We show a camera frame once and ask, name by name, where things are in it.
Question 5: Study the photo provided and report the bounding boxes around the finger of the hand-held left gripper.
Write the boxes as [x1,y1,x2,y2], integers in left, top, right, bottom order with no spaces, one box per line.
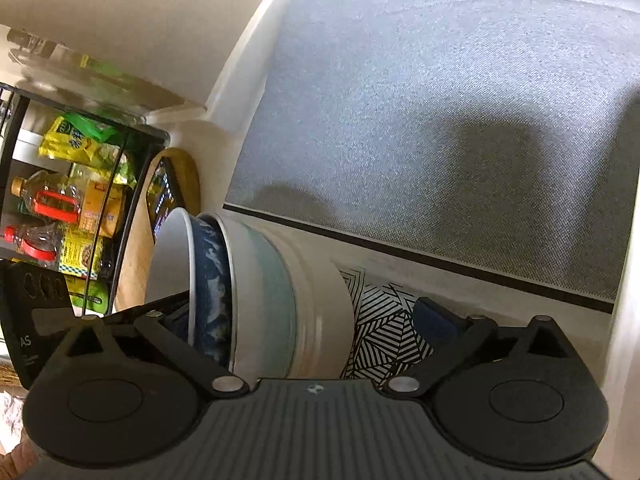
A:
[75,290,194,328]

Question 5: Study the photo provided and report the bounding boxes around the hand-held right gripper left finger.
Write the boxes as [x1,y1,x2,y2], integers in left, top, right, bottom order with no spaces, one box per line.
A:
[62,304,251,401]

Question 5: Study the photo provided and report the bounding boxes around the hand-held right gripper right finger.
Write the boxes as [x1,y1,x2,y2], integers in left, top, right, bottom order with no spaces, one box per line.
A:
[382,296,576,400]

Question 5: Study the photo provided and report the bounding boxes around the blue patterned white bowl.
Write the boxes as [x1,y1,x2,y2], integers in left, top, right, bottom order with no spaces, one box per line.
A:
[145,206,236,372]

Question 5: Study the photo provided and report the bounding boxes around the teal ribbed bowl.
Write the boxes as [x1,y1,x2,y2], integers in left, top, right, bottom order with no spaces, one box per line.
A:
[200,211,299,380]

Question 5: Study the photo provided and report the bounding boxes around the large beige bowl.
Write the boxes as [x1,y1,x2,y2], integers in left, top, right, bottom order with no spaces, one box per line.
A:
[252,222,358,380]

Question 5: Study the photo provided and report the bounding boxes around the round wooden cutting board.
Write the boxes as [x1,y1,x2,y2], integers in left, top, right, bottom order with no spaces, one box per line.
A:
[116,147,202,317]

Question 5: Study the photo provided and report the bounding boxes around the black white striped mat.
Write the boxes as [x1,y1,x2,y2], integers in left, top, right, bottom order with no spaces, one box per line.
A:
[235,210,613,392]

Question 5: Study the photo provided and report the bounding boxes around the red cap sauce bottle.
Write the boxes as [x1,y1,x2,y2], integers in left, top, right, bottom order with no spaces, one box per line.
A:
[2,225,104,281]

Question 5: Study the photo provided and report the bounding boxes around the smartphone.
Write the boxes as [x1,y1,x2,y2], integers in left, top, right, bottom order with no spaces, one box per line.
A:
[145,156,185,241]

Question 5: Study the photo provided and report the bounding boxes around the yellow food packet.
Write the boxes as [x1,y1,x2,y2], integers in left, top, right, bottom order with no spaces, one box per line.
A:
[39,115,126,186]

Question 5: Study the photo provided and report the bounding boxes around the grey cloth mat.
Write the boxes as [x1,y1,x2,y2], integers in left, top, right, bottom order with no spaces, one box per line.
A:
[222,0,640,313]

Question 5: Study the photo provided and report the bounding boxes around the green food packet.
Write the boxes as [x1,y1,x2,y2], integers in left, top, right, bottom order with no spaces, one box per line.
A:
[62,111,121,143]

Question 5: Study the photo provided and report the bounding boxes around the black wire rack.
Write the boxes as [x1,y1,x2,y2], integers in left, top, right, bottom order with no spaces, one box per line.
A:
[0,84,172,318]

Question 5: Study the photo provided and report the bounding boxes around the oil bottle red handle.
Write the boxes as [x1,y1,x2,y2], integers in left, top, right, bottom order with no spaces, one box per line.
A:
[11,170,127,238]

